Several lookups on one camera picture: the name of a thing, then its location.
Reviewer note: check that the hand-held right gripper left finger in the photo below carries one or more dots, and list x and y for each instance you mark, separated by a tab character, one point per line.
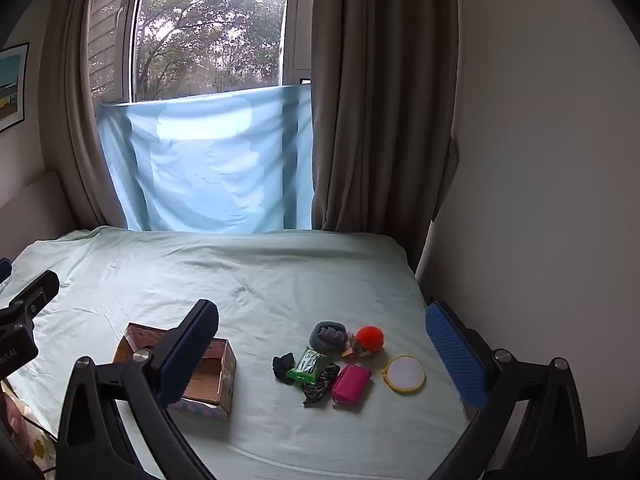
187	355

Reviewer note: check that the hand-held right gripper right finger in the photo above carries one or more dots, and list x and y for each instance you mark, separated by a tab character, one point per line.
457	355

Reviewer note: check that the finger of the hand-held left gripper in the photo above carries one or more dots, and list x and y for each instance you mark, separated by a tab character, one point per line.
4	269
30	292

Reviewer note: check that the cardboard box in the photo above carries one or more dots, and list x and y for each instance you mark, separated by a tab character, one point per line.
220	360

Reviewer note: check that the round yellow-rimmed mesh bag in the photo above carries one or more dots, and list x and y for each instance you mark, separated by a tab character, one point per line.
404	374

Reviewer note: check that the person's left hand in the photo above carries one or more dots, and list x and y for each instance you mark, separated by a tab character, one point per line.
12	420

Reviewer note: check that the white headboard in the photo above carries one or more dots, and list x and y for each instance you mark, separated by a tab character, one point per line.
35	210

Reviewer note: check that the orange pompom ball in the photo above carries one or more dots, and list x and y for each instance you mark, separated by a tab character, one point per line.
370	337

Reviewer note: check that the small black cloth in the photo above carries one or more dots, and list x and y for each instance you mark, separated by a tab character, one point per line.
284	367

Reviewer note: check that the floral cloth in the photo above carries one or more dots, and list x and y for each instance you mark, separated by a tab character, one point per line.
37	447

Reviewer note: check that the magenta pouch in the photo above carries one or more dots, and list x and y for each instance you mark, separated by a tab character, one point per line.
351	385

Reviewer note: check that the green plastic packet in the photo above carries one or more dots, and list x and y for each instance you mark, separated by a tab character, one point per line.
310	364

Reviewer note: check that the rolled grey sock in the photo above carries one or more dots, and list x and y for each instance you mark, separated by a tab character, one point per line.
327	336

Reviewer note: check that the black patterned cloth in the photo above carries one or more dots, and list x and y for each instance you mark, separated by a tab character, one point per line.
320	390

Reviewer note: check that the brown curtain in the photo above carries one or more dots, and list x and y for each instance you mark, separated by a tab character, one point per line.
380	110
70	110

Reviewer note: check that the light blue window cloth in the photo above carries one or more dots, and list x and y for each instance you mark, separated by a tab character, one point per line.
210	180

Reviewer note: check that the window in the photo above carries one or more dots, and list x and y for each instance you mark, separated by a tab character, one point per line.
210	30

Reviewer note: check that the framed wall picture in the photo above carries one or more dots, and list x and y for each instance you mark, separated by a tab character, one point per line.
11	87

